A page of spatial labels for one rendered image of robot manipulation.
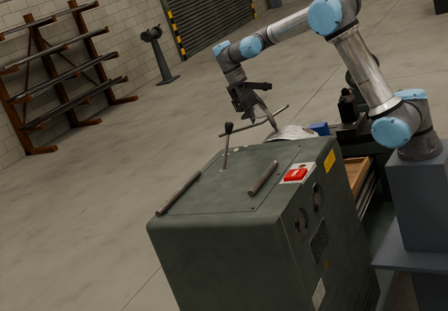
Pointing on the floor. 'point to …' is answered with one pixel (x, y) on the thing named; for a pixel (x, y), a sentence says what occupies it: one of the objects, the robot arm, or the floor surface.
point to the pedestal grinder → (159, 54)
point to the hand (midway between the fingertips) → (264, 122)
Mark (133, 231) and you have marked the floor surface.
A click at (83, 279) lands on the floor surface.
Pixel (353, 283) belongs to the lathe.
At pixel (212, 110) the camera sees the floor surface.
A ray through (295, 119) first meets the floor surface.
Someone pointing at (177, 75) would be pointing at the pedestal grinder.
